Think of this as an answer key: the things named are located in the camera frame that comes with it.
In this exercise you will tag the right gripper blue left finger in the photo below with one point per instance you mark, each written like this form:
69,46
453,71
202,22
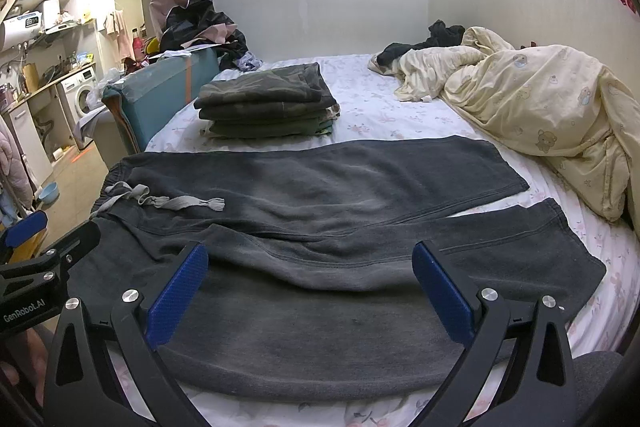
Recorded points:
82,388

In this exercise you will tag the blue floor basin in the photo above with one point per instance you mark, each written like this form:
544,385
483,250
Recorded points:
49,194

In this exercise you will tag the dark grey sweatpants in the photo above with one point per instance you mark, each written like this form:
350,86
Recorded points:
309,293

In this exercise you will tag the red bottle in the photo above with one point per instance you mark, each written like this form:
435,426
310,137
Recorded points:
137,45

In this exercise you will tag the black garment by duvet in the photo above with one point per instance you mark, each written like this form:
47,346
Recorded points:
440,35

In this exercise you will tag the folded olive pants stack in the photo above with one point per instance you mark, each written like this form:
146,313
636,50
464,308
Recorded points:
272,103

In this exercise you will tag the white floral bed sheet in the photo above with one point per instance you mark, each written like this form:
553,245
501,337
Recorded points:
371,111

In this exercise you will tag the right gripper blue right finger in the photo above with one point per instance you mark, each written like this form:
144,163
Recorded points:
538,386

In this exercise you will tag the pink puffer jacket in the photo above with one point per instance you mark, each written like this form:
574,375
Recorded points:
12,167

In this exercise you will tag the pile of dark clothes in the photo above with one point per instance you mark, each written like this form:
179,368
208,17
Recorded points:
200,23

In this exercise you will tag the person left hand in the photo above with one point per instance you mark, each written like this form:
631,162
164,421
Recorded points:
29,359

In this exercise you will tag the white water heater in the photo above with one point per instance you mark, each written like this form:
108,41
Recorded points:
20,29

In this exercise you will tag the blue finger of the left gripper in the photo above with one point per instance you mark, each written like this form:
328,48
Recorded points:
20,233

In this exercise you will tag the cream cartoon duvet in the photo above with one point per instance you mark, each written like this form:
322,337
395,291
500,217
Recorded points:
552,102

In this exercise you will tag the white washing machine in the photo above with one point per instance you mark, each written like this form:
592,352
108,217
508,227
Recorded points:
73,90

